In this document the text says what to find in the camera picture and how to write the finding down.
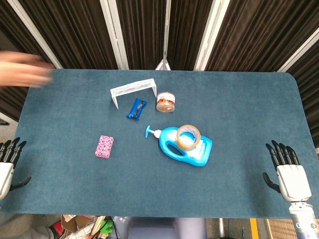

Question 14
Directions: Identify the blurred person hand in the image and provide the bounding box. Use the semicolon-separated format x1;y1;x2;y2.
0;51;54;88

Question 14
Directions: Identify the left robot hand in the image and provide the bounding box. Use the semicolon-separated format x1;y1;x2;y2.
0;136;32;200

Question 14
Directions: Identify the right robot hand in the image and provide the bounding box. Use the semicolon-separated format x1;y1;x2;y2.
262;139;313;202

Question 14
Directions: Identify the pink patterned sponge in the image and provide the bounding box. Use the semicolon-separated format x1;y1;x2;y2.
95;135;115;159

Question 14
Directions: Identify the purple-grey robot base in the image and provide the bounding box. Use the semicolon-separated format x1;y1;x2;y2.
112;216;208;239

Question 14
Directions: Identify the dark brown curtain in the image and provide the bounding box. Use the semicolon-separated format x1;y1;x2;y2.
0;0;319;150

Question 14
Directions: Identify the cardboard box clutter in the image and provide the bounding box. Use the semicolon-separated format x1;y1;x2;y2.
61;214;107;239

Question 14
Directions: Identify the teal felt table mat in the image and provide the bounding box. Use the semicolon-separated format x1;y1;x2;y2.
0;69;319;219

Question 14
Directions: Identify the green plastic toy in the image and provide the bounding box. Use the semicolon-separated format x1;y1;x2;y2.
101;218;114;234

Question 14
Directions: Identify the tan packing tape roll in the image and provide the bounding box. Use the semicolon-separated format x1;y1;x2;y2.
176;124;201;151

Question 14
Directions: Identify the blue snack wrapper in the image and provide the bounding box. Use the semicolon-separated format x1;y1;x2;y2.
126;98;148;121

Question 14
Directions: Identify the blue detergent pump bottle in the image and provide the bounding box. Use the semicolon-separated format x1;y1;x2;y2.
144;125;213;167

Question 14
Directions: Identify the thin white stand pole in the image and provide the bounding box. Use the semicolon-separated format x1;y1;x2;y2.
155;0;172;71

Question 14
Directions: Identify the clear jar with orange contents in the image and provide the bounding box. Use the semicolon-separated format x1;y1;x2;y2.
156;92;176;113

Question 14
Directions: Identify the white metal frame post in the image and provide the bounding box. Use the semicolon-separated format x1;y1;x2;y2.
193;0;230;71
277;33;319;73
99;0;130;70
6;0;63;69

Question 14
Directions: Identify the white wire shelf rack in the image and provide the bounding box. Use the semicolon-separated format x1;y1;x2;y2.
110;78;158;110

